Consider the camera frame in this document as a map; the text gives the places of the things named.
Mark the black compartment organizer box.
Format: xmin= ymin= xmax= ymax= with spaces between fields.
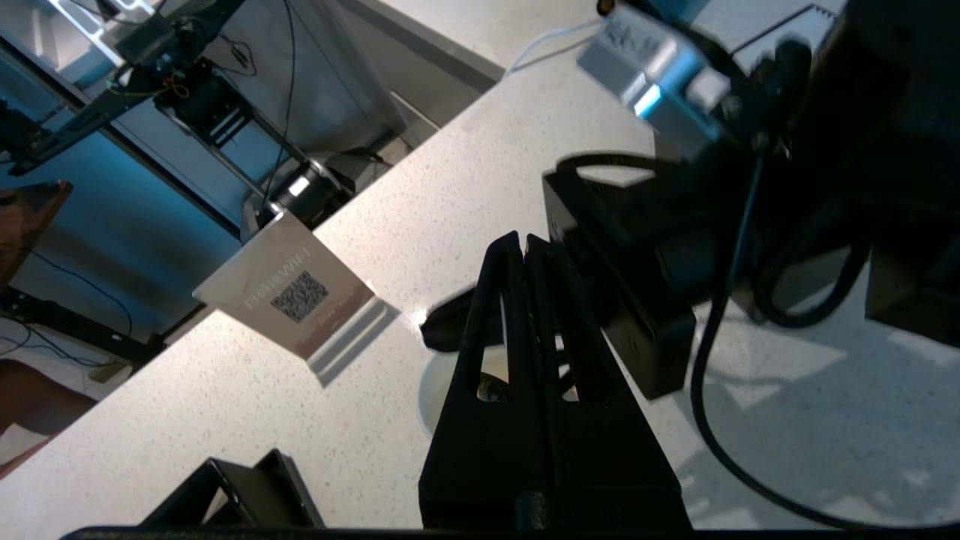
xmin=142 ymin=448 xmax=325 ymax=530

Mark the brown wooden desk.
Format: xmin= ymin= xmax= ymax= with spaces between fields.
xmin=0 ymin=180 xmax=74 ymax=287

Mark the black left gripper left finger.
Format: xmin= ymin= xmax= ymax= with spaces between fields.
xmin=418 ymin=231 xmax=542 ymax=530

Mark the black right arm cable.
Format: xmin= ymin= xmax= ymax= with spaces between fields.
xmin=688 ymin=142 xmax=960 ymax=530

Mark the white power cable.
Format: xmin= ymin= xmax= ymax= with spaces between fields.
xmin=508 ymin=21 xmax=605 ymax=77

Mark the QR code acrylic sign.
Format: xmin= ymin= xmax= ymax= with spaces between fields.
xmin=193 ymin=210 xmax=400 ymax=387

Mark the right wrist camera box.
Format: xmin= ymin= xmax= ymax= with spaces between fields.
xmin=576 ymin=13 xmax=734 ymax=164

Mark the black mug white inside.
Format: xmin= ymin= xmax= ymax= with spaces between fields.
xmin=418 ymin=346 xmax=601 ymax=437

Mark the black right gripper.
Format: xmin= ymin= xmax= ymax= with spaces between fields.
xmin=420 ymin=154 xmax=751 ymax=402

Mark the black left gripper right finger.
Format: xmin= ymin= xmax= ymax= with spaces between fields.
xmin=525 ymin=234 xmax=692 ymax=530

